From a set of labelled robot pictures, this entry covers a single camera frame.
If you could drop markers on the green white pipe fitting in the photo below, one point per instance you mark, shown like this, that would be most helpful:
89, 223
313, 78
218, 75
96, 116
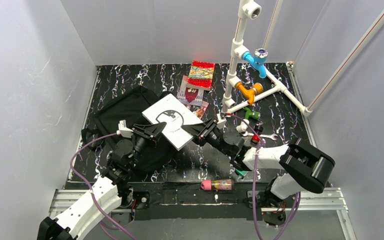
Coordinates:
249, 114

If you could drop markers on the white Great Gatsby book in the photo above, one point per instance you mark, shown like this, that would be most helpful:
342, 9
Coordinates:
171, 111

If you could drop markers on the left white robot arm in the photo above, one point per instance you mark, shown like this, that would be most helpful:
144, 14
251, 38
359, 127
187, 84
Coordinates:
109, 190

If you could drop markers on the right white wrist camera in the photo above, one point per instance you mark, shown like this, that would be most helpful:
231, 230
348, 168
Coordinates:
222, 119

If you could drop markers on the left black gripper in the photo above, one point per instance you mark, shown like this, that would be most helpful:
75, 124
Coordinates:
142, 133

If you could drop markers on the pink pencil case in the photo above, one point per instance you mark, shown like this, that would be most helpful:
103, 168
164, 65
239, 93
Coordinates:
217, 185

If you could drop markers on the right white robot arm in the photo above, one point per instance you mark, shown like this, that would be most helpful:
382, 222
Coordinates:
306, 167

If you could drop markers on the red patterned book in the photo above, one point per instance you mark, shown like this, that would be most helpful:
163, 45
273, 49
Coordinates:
201, 75

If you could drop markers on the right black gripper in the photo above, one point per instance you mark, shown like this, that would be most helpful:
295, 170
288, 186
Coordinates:
206, 131

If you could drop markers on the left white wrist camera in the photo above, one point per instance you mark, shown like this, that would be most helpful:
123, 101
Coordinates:
123, 130

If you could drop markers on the black student backpack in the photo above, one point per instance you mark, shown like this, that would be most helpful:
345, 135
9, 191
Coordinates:
129, 107

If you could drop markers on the orange plastic pipe fitting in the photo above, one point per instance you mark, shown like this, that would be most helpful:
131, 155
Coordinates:
250, 93

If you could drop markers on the silver open-end wrench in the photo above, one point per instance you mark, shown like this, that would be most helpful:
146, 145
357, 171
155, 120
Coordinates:
272, 136

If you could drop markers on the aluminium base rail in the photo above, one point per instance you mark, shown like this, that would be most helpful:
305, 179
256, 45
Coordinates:
186, 200

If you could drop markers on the purple white thin book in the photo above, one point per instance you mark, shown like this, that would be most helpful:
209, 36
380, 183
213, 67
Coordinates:
190, 96

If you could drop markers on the teal eraser block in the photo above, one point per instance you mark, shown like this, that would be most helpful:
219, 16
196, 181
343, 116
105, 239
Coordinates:
241, 174

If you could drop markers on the blue plastic faucet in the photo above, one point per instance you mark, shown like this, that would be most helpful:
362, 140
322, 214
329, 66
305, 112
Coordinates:
257, 60

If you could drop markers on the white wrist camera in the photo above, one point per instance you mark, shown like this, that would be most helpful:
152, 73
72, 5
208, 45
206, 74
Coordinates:
123, 130
222, 119

